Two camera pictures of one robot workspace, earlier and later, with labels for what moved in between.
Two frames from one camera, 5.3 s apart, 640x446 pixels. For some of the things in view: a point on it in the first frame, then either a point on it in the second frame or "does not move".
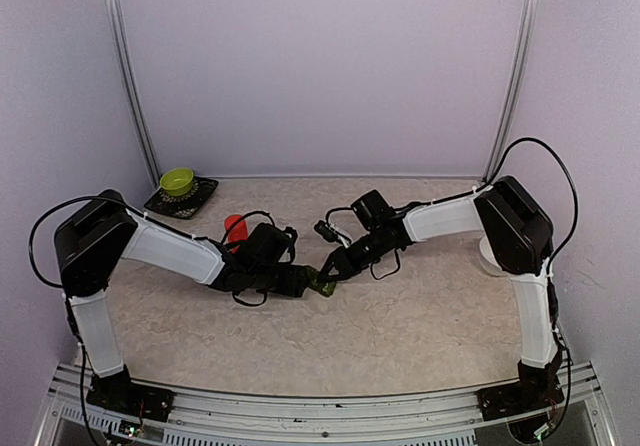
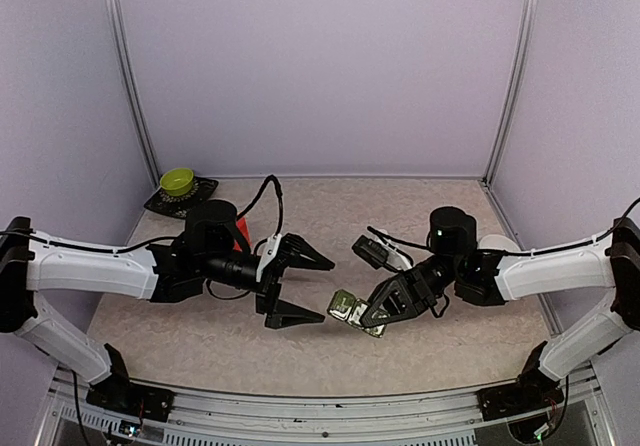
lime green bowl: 177,182 does not move
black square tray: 182,206 does not move
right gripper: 344,266 -> 405,295
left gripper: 295,286 -> 280,314
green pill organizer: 324,288 -> 343,305
